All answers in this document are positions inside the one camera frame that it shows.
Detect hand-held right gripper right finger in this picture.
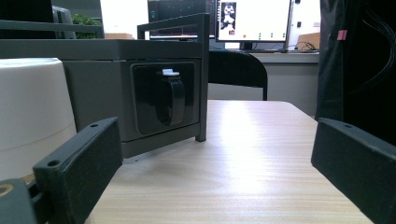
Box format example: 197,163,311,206
310,117,396,224

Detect dark curtain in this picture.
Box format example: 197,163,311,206
315,0,396,147

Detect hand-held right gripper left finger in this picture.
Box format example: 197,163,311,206
32,116,124,224

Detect gray office chair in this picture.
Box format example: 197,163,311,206
51,5,78,40

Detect black folding chair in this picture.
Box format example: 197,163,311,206
207,49,269,102

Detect gray hexagonal rack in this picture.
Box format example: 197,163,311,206
0,12,210,160

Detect cardboard box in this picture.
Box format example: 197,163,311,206
296,32,321,51

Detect green plant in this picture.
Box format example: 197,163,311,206
71,13,103,40

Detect white round jar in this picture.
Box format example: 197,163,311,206
0,57,78,182

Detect black cables on desk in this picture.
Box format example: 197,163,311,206
288,41,319,52

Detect monitor with dark screen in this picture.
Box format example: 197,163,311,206
147,0,218,41

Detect monitor with white screen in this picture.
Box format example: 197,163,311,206
215,0,294,51

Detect gray office desk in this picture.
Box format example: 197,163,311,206
207,49,320,118

